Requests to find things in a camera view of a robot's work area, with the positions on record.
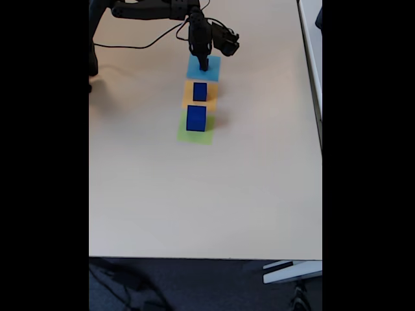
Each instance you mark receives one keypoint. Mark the medium blue cube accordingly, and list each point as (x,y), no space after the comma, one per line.
(200,92)

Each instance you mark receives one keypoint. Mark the large blue cube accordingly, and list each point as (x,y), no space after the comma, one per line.
(196,120)

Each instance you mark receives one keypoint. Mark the blue paper square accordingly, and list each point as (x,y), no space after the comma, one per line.
(194,71)

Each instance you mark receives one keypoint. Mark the orange paper square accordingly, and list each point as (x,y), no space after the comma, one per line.
(186,100)

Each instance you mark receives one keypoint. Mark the green paper square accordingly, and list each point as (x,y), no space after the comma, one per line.
(194,137)

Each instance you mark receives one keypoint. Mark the white side table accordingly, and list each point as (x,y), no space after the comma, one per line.
(313,64)

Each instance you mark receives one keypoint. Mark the dark blue object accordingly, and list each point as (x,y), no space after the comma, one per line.
(319,17)

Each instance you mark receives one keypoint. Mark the white table foot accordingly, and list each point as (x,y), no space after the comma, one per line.
(291,273)

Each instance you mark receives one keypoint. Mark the black stand leg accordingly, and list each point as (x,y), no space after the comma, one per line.
(300,298)

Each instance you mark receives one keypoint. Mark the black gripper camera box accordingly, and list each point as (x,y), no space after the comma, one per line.
(199,47)

